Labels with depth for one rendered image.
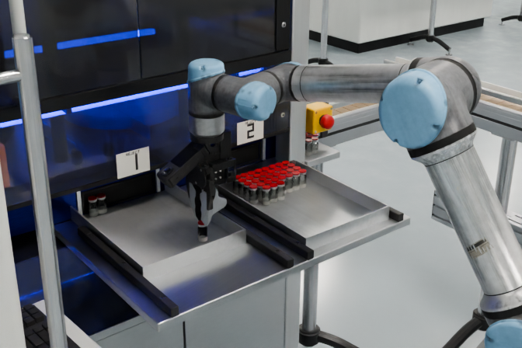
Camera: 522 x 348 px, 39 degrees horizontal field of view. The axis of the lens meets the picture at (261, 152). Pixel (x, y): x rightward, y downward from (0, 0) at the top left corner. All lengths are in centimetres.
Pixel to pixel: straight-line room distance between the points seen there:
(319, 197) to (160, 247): 45
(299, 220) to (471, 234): 61
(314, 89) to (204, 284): 45
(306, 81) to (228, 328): 90
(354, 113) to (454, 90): 112
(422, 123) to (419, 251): 230
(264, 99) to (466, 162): 42
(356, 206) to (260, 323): 56
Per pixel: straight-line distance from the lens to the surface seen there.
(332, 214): 178
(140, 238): 169
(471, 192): 122
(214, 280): 153
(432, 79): 119
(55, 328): 114
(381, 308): 303
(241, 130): 188
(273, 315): 223
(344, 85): 143
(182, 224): 174
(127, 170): 172
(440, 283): 324
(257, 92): 141
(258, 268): 156
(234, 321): 214
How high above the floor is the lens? 170
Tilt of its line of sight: 23 degrees down
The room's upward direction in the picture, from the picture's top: straight up
